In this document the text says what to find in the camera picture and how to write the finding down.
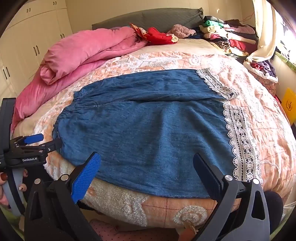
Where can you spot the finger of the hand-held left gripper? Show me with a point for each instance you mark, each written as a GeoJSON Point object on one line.
{"type": "Point", "coordinates": [34, 138]}
{"type": "Point", "coordinates": [49, 146]}

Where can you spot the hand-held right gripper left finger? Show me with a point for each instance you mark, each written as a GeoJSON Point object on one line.
{"type": "Point", "coordinates": [85, 178]}

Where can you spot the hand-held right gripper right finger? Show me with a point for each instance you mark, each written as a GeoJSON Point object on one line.
{"type": "Point", "coordinates": [205, 176]}

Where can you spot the blue denim pants lace trim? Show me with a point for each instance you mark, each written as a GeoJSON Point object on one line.
{"type": "Point", "coordinates": [150, 139]}

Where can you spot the person's left hand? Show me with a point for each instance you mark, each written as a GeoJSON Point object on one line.
{"type": "Point", "coordinates": [2, 197]}

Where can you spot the pink dotted cloth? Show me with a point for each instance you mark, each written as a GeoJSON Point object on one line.
{"type": "Point", "coordinates": [108, 230]}

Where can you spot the dark cloth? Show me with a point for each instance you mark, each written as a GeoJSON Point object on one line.
{"type": "Point", "coordinates": [274, 208]}

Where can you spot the peach patterned bedspread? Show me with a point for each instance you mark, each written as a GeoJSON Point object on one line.
{"type": "Point", "coordinates": [266, 129]}

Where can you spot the pink quilt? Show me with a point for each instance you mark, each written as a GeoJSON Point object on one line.
{"type": "Point", "coordinates": [76, 58]}

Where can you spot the cream wardrobe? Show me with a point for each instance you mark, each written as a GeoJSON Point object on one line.
{"type": "Point", "coordinates": [34, 34]}

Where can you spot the yellow paper note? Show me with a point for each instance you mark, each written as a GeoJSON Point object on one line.
{"type": "Point", "coordinates": [289, 104]}

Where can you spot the heap of purple red clothes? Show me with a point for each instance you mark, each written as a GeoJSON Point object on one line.
{"type": "Point", "coordinates": [263, 67]}

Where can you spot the green windowsill cloth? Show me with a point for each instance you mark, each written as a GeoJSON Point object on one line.
{"type": "Point", "coordinates": [285, 61]}

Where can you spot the pile of folded clothes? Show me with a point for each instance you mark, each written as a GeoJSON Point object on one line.
{"type": "Point", "coordinates": [226, 34]}

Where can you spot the red gold patterned cloth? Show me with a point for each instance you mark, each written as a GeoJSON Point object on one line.
{"type": "Point", "coordinates": [138, 31]}

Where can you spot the red garment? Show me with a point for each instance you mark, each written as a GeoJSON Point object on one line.
{"type": "Point", "coordinates": [159, 37]}

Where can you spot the mauve fuzzy garment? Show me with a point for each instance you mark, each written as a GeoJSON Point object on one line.
{"type": "Point", "coordinates": [181, 31]}

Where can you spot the cream curtain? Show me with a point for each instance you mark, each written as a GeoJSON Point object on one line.
{"type": "Point", "coordinates": [266, 34]}

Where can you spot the grey padded headboard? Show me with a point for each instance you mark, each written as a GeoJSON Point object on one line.
{"type": "Point", "coordinates": [161, 18]}

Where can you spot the window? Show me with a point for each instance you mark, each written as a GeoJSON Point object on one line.
{"type": "Point", "coordinates": [288, 32]}

